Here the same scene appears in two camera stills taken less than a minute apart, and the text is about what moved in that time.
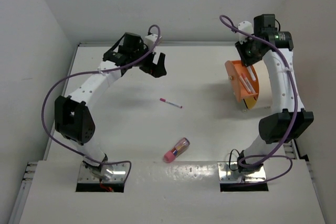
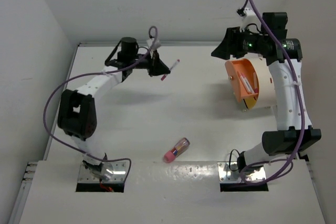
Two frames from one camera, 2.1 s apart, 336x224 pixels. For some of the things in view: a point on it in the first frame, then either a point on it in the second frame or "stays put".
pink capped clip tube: x=180 y=147 stays put
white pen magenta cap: x=164 y=100 -> x=165 y=75
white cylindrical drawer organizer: x=264 y=102 stays put
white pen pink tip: x=250 y=70 -> x=255 y=89
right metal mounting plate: x=228 y=172 stays put
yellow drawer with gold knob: x=250 y=102 stays put
